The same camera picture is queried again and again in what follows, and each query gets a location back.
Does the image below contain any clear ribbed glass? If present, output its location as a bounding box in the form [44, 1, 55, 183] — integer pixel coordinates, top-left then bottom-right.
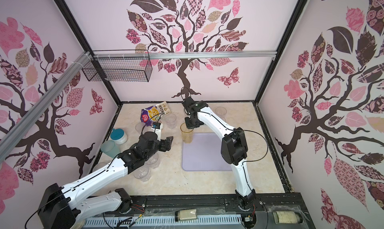
[133, 165, 151, 182]
[145, 153, 161, 169]

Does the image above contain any yellow tall glass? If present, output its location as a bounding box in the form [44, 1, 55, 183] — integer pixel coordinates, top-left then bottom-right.
[180, 123, 194, 144]

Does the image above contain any teal frosted glass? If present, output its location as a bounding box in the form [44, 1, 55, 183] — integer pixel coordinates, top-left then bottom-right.
[101, 140, 121, 159]

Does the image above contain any lilac plastic tray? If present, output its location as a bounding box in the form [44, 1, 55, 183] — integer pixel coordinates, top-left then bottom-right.
[182, 133, 232, 172]

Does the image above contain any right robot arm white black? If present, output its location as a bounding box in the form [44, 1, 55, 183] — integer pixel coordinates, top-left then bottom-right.
[182, 97, 269, 211]

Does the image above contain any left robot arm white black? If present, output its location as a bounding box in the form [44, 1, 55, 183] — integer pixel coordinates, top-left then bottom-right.
[36, 132, 174, 229]

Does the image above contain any clear glass near left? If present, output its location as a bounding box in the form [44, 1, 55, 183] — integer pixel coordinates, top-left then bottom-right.
[135, 122, 147, 135]

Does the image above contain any clear glass centre back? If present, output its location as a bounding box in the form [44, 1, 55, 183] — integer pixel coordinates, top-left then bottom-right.
[165, 113, 177, 129]

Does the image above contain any purple snack bag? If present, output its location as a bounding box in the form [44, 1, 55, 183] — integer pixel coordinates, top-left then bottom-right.
[140, 101, 171, 126]

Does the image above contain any clear glass far right back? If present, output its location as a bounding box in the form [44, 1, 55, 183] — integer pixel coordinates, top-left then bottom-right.
[215, 106, 227, 117]

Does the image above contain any white jar teal lid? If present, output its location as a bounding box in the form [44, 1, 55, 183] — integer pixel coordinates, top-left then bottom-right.
[110, 129, 128, 145]

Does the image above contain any small beige box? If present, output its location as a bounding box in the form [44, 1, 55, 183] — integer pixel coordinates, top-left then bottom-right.
[175, 209, 198, 222]

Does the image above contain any beige cylinder in wrap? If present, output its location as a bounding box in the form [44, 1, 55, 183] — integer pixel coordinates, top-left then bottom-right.
[273, 211, 303, 225]

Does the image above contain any black wire basket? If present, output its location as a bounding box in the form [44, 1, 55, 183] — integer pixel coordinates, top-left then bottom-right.
[82, 49, 153, 82]

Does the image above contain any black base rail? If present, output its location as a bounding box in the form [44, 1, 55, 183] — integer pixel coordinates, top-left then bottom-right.
[106, 193, 309, 216]

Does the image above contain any white slotted cable duct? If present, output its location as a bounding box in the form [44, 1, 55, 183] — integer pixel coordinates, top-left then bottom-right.
[83, 215, 244, 229]

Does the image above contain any aluminium rail back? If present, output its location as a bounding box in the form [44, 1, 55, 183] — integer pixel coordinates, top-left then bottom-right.
[93, 50, 277, 59]

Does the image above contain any aluminium rail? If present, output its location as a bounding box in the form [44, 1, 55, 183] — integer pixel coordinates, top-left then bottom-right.
[1, 51, 92, 162]
[93, 50, 277, 59]

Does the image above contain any aluminium rail left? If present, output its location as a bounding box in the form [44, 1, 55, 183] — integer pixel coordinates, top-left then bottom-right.
[1, 51, 92, 162]

